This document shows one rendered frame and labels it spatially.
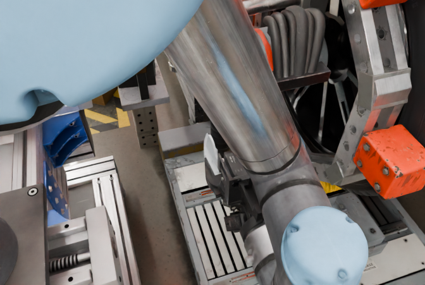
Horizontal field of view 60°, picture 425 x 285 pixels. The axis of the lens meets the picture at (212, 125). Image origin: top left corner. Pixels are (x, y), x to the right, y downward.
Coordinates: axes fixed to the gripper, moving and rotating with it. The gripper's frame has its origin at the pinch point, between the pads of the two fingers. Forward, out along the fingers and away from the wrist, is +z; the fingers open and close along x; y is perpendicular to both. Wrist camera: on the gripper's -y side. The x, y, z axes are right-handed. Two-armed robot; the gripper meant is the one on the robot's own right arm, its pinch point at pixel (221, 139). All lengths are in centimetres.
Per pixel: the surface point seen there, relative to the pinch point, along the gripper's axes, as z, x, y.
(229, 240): 19, -11, -77
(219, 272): 9, -4, -77
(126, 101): 60, 14, -38
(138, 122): 78, 10, -66
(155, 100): 58, 4, -39
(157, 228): 35, 13, -83
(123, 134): 89, 18, -83
